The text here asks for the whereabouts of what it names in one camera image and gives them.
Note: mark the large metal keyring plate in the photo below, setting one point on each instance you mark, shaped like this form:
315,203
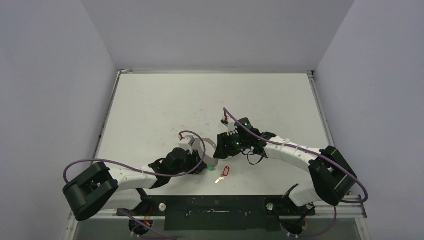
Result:
209,152

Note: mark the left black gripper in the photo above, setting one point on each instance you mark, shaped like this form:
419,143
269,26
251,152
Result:
194,160

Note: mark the key with red tag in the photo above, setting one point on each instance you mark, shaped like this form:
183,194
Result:
223,175

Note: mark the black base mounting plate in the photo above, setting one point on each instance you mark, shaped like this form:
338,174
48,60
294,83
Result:
224,213

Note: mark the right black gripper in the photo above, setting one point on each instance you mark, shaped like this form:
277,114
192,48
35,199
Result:
220,149

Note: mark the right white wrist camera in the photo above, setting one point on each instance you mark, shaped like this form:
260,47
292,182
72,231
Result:
230,124

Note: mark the key with green tag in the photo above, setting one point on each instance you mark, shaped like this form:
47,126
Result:
211,169

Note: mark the aluminium frame rail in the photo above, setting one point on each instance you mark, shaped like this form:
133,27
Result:
344,222

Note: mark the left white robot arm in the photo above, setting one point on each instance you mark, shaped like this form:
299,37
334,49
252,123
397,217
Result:
100,187

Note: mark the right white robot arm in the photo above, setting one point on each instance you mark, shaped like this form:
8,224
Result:
331,176

